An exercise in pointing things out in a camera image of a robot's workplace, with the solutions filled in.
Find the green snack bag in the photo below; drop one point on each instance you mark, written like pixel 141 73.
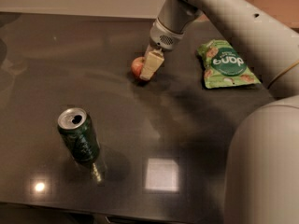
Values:
pixel 223 66

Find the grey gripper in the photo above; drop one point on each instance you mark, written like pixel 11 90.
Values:
pixel 163 37

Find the red apple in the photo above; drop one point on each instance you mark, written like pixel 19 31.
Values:
pixel 137 68

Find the green soda can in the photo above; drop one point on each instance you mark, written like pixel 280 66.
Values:
pixel 76 129

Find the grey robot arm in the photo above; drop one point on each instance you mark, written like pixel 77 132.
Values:
pixel 261 178

